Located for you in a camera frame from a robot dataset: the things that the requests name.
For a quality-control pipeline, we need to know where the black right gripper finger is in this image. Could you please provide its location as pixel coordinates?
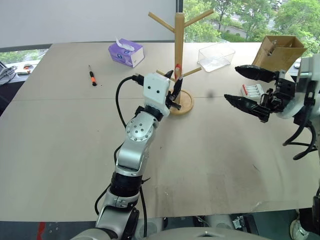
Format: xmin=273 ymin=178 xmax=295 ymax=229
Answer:
xmin=223 ymin=93 xmax=273 ymax=124
xmin=234 ymin=64 xmax=280 ymax=84

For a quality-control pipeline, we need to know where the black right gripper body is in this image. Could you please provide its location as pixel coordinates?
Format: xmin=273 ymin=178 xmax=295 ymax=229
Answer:
xmin=259 ymin=70 xmax=296 ymax=114

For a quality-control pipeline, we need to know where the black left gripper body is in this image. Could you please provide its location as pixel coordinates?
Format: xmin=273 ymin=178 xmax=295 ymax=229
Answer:
xmin=164 ymin=90 xmax=182 ymax=111

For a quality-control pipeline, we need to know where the wooden tree stand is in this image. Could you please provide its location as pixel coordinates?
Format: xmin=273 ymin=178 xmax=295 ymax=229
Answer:
xmin=147 ymin=9 xmax=215 ymax=116

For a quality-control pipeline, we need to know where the white battery pack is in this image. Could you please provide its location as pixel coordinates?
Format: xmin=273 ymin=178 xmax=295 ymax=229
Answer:
xmin=240 ymin=83 xmax=265 ymax=102

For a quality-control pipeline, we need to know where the brown cardboard box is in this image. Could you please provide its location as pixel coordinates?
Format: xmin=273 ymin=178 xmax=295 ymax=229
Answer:
xmin=251 ymin=35 xmax=308 ymax=76

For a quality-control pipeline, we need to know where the clear plastic container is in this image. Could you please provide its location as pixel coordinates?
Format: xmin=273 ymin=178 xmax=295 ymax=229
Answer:
xmin=197 ymin=42 xmax=237 ymax=73

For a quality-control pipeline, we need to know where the purple tissue box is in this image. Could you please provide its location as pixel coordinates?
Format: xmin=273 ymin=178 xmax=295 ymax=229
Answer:
xmin=107 ymin=37 xmax=145 ymax=69

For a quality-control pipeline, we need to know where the black orange screwdriver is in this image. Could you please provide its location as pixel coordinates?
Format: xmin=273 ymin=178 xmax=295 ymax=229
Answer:
xmin=87 ymin=64 xmax=98 ymax=88

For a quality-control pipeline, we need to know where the silver robot torso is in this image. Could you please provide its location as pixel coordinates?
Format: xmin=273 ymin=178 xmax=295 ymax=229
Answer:
xmin=72 ymin=225 xmax=272 ymax=240

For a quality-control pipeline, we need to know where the white sneaker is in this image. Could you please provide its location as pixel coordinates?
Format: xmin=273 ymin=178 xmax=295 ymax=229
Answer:
xmin=289 ymin=216 xmax=311 ymax=240

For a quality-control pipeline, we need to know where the white orange background item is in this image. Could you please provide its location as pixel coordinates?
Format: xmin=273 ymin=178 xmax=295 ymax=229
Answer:
xmin=15 ymin=63 xmax=34 ymax=76

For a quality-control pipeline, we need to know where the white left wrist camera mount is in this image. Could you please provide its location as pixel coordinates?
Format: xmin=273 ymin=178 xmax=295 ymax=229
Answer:
xmin=141 ymin=72 xmax=172 ymax=118

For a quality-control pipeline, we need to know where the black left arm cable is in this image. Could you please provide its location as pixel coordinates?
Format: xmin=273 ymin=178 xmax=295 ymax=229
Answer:
xmin=94 ymin=73 xmax=152 ymax=238

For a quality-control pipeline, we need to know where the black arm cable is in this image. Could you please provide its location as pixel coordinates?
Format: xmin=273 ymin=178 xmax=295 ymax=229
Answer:
xmin=94 ymin=73 xmax=152 ymax=238
xmin=282 ymin=120 xmax=320 ymax=161

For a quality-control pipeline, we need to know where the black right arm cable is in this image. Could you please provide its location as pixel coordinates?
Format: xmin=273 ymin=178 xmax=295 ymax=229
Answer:
xmin=282 ymin=120 xmax=320 ymax=161

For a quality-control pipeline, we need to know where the grey cable bundle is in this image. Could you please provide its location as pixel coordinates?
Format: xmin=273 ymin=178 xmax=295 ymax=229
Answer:
xmin=0 ymin=59 xmax=19 ymax=86

